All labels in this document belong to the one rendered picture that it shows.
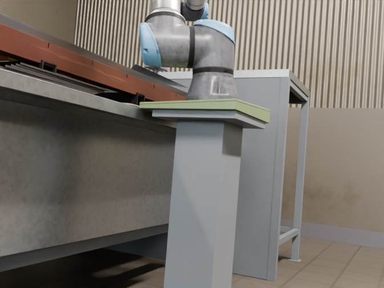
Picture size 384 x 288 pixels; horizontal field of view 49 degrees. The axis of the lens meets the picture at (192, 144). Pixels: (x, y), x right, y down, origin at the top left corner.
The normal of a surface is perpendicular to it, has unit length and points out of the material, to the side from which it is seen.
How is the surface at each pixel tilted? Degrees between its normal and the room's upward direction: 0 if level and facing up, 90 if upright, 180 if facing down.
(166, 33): 76
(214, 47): 93
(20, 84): 90
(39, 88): 90
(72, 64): 90
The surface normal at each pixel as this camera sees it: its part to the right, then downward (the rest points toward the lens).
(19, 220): 0.90, 0.05
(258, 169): -0.43, -0.07
